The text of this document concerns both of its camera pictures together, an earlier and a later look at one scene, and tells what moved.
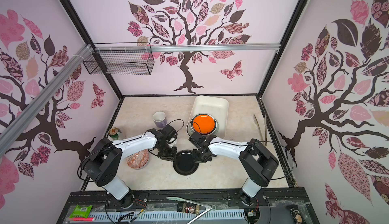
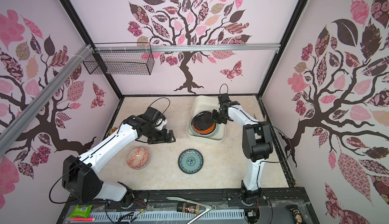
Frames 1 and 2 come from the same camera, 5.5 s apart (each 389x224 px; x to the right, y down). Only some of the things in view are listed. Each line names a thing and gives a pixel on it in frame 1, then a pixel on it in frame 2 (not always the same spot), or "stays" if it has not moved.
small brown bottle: x=184 y=207 stays
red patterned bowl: x=138 y=159 stays
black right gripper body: x=198 y=157 -> x=217 y=116
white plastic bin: x=218 y=107 stays
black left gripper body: x=166 y=152 -> x=159 y=137
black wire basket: x=121 y=59 stays
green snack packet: x=81 y=212 stays
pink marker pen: x=82 y=219 stays
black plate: x=184 y=163 -> x=203 y=121
